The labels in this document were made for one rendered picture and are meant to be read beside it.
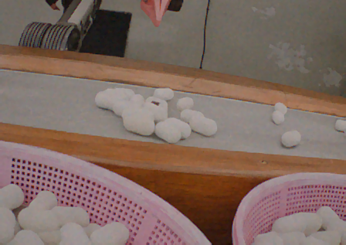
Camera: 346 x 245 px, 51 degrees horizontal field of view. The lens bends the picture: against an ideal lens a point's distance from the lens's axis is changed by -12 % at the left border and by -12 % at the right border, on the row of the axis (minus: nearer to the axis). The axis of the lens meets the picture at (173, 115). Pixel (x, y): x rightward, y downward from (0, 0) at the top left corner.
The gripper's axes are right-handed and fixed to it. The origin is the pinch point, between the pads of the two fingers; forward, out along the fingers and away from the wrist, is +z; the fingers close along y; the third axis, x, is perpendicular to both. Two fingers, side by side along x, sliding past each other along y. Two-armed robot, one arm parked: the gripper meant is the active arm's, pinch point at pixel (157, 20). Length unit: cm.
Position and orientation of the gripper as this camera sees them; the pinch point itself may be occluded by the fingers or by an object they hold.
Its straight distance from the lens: 64.2
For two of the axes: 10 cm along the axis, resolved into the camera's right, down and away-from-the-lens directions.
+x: -2.7, 5.1, 8.1
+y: 9.6, 1.2, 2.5
